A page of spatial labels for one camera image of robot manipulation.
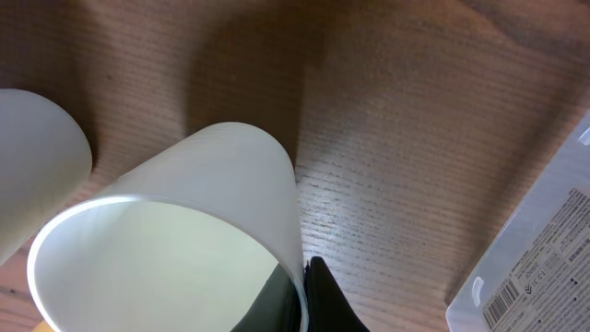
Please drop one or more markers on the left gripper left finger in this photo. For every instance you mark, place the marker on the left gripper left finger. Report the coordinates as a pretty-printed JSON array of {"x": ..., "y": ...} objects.
[{"x": 275, "y": 309}]

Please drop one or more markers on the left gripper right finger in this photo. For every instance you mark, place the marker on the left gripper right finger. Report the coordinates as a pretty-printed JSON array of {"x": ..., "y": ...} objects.
[{"x": 328, "y": 308}]

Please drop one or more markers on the white plastic cup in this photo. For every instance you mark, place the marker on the white plastic cup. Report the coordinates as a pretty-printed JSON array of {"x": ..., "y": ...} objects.
[{"x": 183, "y": 242}]

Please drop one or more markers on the grey plastic cup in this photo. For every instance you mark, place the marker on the grey plastic cup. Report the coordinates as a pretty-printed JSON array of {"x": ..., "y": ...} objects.
[{"x": 45, "y": 159}]

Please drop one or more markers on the yellow plastic cup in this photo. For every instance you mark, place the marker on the yellow plastic cup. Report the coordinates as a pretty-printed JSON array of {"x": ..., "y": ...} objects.
[{"x": 42, "y": 327}]

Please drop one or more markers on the clear plastic container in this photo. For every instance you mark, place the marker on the clear plastic container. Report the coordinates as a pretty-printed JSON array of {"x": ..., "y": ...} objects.
[{"x": 534, "y": 277}]

